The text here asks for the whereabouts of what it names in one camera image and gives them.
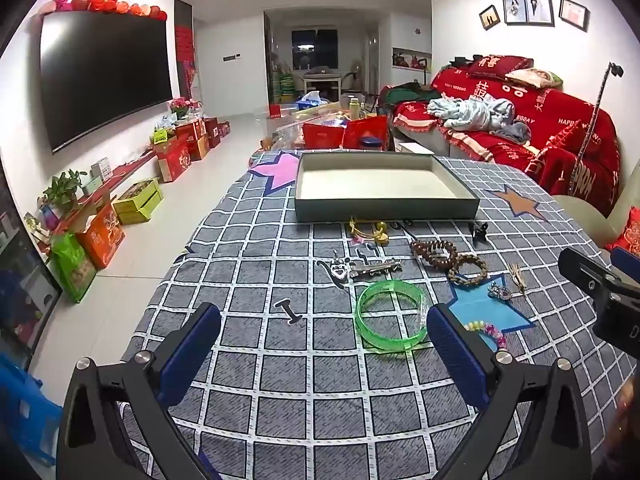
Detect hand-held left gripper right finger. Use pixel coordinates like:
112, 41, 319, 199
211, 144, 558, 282
426, 302, 593, 480

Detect white dining table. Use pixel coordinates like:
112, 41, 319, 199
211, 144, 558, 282
302, 72, 344, 97

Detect sofa with red cover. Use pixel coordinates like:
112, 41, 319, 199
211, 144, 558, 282
380, 55, 622, 217

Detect dark window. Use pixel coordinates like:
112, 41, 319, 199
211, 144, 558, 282
291, 29, 339, 71

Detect green printed bag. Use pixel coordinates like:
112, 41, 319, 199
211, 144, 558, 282
50, 232, 99, 304

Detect framed certificate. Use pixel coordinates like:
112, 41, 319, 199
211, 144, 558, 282
558, 0, 591, 31

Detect row of red paper lanterns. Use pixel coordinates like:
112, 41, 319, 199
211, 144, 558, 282
42, 0, 169, 22

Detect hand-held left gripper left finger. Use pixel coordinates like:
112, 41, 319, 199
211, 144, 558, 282
56, 302, 223, 480

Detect red hanging scroll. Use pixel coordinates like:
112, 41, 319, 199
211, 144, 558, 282
174, 0, 196, 102

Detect beige armchair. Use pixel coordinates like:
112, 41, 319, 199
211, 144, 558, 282
552, 159, 640, 249

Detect yellow-green cardboard boxes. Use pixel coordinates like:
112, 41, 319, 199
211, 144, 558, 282
112, 178, 165, 225

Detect grey-green shallow box tray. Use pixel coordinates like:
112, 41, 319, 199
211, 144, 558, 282
294, 151, 481, 223

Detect green translucent bangle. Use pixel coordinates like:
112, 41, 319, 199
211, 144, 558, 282
355, 280, 430, 357

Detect yellow cord amber bead necklace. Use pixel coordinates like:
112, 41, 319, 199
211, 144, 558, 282
348, 216, 392, 246

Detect light blue clothes pile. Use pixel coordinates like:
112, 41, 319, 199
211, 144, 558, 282
427, 96, 517, 132

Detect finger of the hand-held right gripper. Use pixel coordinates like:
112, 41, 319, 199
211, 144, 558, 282
558, 247, 622, 295
611, 247, 640, 275

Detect red patterned cushion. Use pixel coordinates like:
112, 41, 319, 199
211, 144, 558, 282
605, 205, 640, 257

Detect grey checked star blanket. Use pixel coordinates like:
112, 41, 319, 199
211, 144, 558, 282
120, 152, 640, 480

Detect silver heart ornament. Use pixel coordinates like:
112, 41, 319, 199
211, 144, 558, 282
329, 256, 352, 289

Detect golden hair clip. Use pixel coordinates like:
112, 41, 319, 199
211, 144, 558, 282
505, 262, 529, 294

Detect dark green clothing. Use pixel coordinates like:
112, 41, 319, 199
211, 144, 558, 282
385, 82, 444, 106

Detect black framed screen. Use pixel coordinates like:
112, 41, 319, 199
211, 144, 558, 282
0, 230, 64, 357

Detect dark wooden bead bracelet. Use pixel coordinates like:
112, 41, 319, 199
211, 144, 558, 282
410, 240, 458, 271

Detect orange printed bag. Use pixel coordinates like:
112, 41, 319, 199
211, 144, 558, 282
75, 205, 126, 270

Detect wedding photo frame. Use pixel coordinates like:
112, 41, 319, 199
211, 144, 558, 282
502, 0, 526, 26
524, 0, 555, 27

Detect red low shelf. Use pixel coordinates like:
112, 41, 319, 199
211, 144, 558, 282
50, 150, 159, 237

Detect blue plastic stool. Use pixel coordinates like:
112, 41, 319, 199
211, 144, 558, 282
0, 354, 64, 467

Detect red embroidered pillow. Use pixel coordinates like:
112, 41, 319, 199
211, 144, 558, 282
467, 54, 534, 81

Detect brown braided cord bracelet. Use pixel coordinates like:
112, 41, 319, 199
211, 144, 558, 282
447, 255, 489, 287

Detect person's right forearm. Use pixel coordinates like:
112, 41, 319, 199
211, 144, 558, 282
614, 380, 640, 461

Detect beige printed pillow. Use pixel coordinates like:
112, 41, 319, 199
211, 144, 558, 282
505, 67, 564, 89

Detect potted green plant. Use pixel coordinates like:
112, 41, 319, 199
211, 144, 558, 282
42, 169, 89, 212

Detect red patterned gift box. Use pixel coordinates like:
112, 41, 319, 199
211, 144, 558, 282
157, 137, 192, 184

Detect large black television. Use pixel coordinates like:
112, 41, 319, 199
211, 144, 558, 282
39, 10, 174, 154

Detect pink yellow bead bracelet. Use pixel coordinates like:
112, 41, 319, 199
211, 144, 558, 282
464, 321, 508, 352

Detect silver barrette hair clip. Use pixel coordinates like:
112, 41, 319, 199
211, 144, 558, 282
350, 258, 403, 279

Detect black telescopic pole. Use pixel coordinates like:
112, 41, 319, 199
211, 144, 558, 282
565, 62, 624, 197

